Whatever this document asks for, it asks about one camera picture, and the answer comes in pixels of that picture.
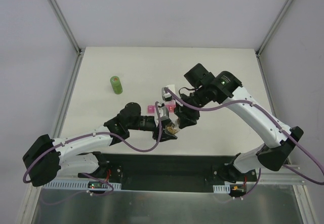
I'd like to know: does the clear pill bottle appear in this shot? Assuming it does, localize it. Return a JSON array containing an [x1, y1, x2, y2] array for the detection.
[[165, 119, 181, 135]]

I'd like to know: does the pink weekly pill organizer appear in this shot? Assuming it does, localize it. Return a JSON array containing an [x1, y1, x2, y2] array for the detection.
[[147, 100, 177, 113]]

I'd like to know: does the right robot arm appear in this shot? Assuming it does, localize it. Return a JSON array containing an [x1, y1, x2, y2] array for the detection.
[[174, 63, 304, 183]]

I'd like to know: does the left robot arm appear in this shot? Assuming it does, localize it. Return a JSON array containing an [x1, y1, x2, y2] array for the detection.
[[22, 102, 177, 187]]

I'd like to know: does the green cylindrical bottle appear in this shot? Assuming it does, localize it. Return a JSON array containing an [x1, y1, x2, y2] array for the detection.
[[110, 76, 123, 95]]

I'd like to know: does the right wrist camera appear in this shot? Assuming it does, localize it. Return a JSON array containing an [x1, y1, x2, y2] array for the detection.
[[161, 84, 175, 102]]

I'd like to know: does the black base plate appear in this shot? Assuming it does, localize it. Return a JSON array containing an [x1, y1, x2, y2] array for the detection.
[[77, 154, 262, 192]]

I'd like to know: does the right white cable duct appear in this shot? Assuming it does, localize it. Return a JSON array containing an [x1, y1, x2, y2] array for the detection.
[[213, 184, 230, 194]]

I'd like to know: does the white cable duct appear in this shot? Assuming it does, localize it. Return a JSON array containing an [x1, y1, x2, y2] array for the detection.
[[43, 180, 122, 191], [213, 184, 230, 194]]

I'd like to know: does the left white cable duct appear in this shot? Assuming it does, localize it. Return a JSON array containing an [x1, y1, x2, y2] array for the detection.
[[43, 180, 122, 191]]

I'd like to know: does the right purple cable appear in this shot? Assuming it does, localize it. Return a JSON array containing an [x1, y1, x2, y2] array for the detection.
[[164, 87, 324, 201]]

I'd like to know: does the left aluminium frame post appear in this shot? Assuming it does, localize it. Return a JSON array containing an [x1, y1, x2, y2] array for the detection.
[[48, 0, 82, 55]]

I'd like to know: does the aluminium frame post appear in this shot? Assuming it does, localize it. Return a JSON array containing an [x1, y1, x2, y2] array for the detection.
[[48, 0, 82, 55], [255, 0, 295, 58]]

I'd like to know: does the right aluminium frame post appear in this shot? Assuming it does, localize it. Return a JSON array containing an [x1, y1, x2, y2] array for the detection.
[[255, 0, 295, 58]]

